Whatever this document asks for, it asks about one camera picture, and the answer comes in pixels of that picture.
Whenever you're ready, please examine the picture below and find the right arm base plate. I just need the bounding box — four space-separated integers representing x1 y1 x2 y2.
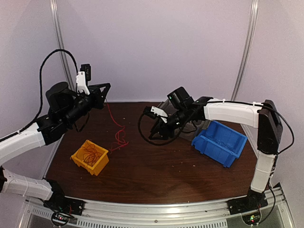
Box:
227 196 268 215

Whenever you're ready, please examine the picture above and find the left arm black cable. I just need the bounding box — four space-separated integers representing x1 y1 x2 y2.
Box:
0 49 79 141

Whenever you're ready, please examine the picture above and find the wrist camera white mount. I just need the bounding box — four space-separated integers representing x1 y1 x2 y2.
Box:
143 106 168 123
76 64 91 95

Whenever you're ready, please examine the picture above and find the left aluminium corner post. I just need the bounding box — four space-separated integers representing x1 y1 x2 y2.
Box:
49 0 76 91

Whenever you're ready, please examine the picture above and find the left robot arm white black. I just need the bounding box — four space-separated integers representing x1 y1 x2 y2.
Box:
0 82 111 211

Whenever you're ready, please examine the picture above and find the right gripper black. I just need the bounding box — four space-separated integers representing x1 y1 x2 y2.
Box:
149 107 190 140

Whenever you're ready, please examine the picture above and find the right aluminium corner post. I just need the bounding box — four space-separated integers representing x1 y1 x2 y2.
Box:
231 0 259 101

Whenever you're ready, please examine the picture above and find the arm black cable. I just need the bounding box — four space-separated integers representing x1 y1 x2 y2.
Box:
137 111 198 146
0 49 79 141

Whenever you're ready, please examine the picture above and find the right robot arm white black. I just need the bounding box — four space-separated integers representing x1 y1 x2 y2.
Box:
144 86 283 210

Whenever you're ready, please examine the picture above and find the blue plastic bin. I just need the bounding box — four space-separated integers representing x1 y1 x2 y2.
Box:
191 121 247 168

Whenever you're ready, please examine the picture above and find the aluminium corner post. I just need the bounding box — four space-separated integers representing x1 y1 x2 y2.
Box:
49 0 76 91
231 0 259 101

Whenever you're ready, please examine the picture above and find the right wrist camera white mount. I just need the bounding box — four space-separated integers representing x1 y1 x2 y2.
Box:
143 106 168 123

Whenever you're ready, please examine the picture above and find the clear grey plastic container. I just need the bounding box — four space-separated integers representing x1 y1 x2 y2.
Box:
157 100 211 141

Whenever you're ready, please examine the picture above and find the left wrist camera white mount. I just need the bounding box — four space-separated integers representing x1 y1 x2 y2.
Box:
76 64 91 95

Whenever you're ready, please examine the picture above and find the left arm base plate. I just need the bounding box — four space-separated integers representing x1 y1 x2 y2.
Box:
43 195 85 216

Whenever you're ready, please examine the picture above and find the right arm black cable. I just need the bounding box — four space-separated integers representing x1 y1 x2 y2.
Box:
137 111 198 146

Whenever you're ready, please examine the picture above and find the yellow plastic bin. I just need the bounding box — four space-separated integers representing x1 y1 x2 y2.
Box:
70 140 109 176

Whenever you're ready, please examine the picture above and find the aluminium front rail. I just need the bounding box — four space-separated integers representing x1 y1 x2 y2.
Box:
23 187 290 228

